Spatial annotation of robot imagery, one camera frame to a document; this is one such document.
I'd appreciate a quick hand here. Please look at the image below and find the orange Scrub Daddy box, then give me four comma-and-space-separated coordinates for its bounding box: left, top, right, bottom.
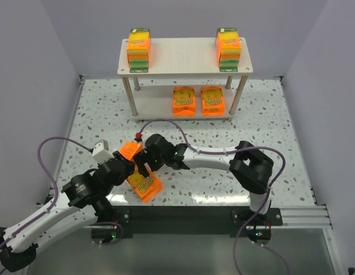
200, 85, 225, 116
127, 168, 163, 203

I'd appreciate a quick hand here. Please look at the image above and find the green orange sponge box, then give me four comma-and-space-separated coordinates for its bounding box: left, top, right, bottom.
127, 28, 151, 72

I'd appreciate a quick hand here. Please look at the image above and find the orange box green end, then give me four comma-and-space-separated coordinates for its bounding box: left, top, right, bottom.
216, 27, 242, 72

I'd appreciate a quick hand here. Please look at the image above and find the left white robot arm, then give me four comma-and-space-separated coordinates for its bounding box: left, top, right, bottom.
0, 152, 135, 272

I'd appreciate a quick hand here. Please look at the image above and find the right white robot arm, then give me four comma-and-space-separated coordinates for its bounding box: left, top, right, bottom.
134, 132, 274, 215

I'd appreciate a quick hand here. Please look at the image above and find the white two-tier shelf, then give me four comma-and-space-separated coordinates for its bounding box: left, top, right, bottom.
118, 37, 253, 120

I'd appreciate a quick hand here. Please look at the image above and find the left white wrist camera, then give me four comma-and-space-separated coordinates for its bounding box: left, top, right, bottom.
92, 139, 113, 164

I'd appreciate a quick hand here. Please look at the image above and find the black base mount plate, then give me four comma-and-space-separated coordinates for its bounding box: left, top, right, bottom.
92, 205, 281, 240

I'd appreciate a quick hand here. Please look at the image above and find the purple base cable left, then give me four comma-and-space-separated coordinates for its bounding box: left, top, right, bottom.
92, 222, 124, 246

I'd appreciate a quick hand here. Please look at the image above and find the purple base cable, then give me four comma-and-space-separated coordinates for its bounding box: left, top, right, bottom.
92, 222, 124, 246
233, 211, 290, 275

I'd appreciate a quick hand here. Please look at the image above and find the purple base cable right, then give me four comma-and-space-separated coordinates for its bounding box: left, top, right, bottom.
233, 211, 290, 275

